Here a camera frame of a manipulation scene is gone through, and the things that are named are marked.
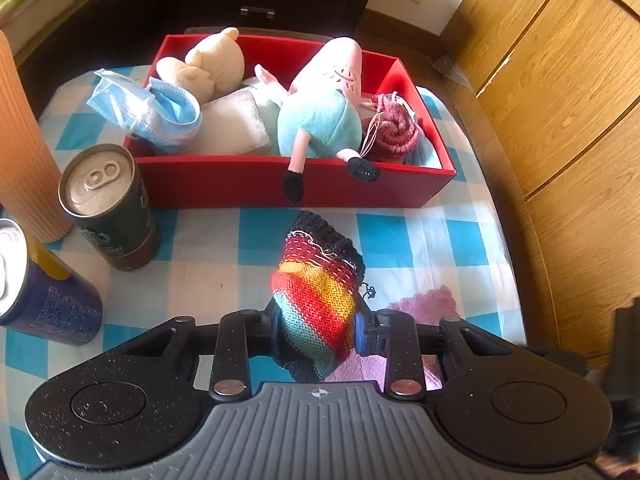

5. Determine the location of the orange ribbed cup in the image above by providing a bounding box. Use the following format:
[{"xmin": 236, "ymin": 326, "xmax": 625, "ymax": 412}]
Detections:
[{"xmin": 0, "ymin": 30, "xmax": 73, "ymax": 245}]

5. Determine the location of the red cardboard box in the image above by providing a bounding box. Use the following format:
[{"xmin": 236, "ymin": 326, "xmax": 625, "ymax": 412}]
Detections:
[{"xmin": 122, "ymin": 34, "xmax": 458, "ymax": 211}]

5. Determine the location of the cream plush bear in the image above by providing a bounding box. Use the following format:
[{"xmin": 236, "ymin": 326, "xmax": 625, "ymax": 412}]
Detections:
[{"xmin": 156, "ymin": 27, "xmax": 246, "ymax": 103}]

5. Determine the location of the blue checked tablecloth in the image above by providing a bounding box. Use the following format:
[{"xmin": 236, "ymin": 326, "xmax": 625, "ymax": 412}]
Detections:
[{"xmin": 0, "ymin": 65, "xmax": 528, "ymax": 480}]

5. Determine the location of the pink pig plush toy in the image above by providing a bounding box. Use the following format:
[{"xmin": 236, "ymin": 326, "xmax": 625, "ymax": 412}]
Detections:
[{"xmin": 254, "ymin": 36, "xmax": 382, "ymax": 205}]

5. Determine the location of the white square cloth pad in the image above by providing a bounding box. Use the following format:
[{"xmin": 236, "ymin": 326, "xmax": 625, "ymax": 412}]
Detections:
[{"xmin": 199, "ymin": 87, "xmax": 273, "ymax": 157}]

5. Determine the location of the wooden wardrobe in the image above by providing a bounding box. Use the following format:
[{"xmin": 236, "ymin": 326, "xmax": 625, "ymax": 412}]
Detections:
[{"xmin": 440, "ymin": 0, "xmax": 640, "ymax": 361}]

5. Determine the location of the blue face mask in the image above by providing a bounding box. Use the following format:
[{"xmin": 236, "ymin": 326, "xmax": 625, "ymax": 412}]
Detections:
[
  {"xmin": 87, "ymin": 67, "xmax": 156, "ymax": 136},
  {"xmin": 127, "ymin": 82, "xmax": 203, "ymax": 156}
]

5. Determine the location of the blue and yellow drink can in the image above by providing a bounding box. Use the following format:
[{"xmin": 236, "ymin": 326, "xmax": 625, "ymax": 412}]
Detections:
[{"xmin": 0, "ymin": 218, "xmax": 103, "ymax": 347}]

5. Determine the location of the rainbow striped knitted sock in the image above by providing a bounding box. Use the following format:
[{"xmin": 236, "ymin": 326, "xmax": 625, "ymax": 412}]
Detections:
[{"xmin": 270, "ymin": 210, "xmax": 366, "ymax": 381}]

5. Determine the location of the light blue towel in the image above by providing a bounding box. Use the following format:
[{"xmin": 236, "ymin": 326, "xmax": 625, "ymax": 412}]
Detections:
[{"xmin": 405, "ymin": 137, "xmax": 443, "ymax": 168}]

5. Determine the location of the dark green drink can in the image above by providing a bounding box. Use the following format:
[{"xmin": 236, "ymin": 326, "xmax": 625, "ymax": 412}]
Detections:
[{"xmin": 58, "ymin": 144, "xmax": 162, "ymax": 272}]

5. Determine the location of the clear plastic wrapper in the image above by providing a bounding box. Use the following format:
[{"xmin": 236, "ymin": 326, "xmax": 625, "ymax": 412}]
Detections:
[{"xmin": 432, "ymin": 55, "xmax": 468, "ymax": 81}]

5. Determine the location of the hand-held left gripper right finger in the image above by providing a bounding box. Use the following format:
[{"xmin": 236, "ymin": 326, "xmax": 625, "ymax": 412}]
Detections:
[{"xmin": 354, "ymin": 307, "xmax": 521, "ymax": 402}]

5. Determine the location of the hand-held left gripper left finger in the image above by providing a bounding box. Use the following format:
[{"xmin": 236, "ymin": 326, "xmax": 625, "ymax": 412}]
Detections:
[{"xmin": 122, "ymin": 307, "xmax": 283, "ymax": 404}]

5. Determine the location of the maroon knitted hat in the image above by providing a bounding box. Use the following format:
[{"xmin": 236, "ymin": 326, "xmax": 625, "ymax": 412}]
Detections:
[{"xmin": 372, "ymin": 92, "xmax": 423, "ymax": 163}]

